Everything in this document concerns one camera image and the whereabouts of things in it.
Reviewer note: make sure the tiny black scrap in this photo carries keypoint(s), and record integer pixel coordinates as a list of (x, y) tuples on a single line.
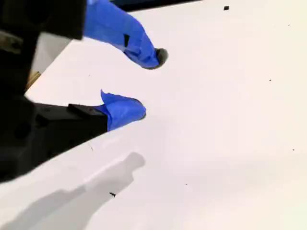
[(112, 194)]

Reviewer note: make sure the small black piece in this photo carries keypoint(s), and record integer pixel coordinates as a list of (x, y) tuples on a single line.
[(226, 8)]

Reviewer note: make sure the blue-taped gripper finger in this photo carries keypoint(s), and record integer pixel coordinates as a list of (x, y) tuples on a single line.
[(115, 26), (122, 113)]

